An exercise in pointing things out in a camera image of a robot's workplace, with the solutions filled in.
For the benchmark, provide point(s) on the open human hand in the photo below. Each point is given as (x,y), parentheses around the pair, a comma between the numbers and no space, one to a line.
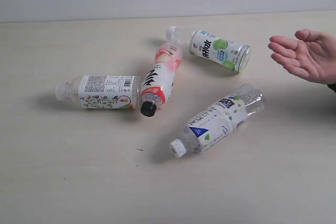
(309,56)

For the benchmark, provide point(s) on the bottle with green lime label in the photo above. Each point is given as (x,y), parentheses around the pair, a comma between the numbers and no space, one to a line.
(197,42)

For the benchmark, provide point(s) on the clear bottle blue triangle label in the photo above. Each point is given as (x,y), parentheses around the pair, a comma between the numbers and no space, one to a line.
(218,121)

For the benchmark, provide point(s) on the pink peach drink bottle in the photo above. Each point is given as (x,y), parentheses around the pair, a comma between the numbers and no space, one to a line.
(157,85)

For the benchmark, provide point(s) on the clear bottle white floral label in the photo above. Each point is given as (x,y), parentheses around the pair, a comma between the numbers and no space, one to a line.
(100,92)

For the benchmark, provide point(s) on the dark jacket sleeve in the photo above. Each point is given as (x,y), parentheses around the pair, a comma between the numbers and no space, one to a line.
(332,87)

